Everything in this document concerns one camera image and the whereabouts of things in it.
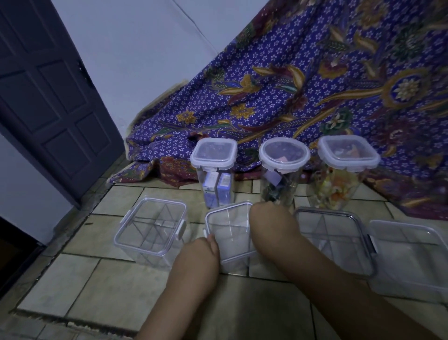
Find small clear plastic container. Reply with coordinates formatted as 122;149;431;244
203;201;259;274

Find square clear jar with lid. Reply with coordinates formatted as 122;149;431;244
190;137;238;209

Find wide square clear lidded jar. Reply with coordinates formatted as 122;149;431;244
307;135;381;211

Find clear divided container white clips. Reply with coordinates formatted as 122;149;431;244
113;197;190;268

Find person's left hand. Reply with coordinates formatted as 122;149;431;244
171;234;221;293

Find colourful wrapped sweets in jar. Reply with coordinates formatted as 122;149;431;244
308;168;361;210

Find round clear jar with lid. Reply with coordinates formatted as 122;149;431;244
258;137;311;206

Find person's right hand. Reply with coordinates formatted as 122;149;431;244
249;202;302;258

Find dark packets in jar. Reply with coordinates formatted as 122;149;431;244
262;170;298;205

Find large clear plastic container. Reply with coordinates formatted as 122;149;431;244
367;220;448;303

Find dark panelled door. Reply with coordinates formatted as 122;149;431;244
0;0;125;210

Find clear divided container grey rim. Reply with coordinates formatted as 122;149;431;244
293;207;378;280

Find blue and white small box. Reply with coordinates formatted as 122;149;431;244
217;173;232;206
203;172;220;209

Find person's right forearm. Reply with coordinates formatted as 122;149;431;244
267;240;442;340

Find person's left forearm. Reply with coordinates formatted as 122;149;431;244
135;280;210;340

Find purple floral batik cloth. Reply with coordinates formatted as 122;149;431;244
107;0;448;222

